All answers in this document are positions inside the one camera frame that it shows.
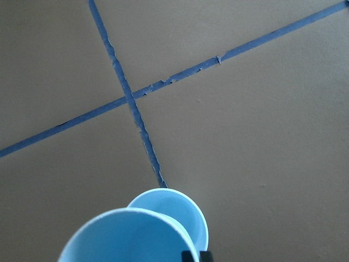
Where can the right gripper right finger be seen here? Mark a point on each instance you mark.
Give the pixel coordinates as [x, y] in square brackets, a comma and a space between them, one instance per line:
[206, 256]

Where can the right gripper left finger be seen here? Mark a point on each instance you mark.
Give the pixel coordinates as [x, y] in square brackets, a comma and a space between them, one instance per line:
[186, 256]

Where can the light blue cup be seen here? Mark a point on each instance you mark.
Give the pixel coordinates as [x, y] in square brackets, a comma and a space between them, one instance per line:
[180, 207]
[129, 234]

